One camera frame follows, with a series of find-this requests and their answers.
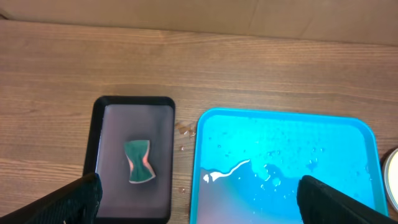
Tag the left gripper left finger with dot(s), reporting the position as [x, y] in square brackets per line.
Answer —
[77, 202]

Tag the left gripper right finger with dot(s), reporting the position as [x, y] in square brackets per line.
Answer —
[321, 204]

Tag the yellow-green plate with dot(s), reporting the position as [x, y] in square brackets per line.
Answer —
[389, 173]

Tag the teal plastic tray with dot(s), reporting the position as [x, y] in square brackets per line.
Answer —
[248, 163]

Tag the black plastic tray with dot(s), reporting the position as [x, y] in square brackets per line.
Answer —
[119, 119]

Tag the green pink sponge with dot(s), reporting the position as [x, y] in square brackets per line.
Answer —
[137, 153]

